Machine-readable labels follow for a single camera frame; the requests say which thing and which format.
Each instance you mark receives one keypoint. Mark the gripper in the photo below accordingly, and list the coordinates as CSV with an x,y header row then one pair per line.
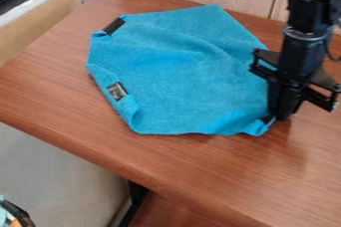
x,y
303,55

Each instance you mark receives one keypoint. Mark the blue cloth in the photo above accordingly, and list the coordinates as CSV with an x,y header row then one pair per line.
x,y
177,71

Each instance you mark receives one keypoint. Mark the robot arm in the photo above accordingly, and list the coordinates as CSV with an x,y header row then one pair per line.
x,y
311,2

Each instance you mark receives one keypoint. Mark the cardboard box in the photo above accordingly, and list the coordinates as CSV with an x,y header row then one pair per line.
x,y
31,22

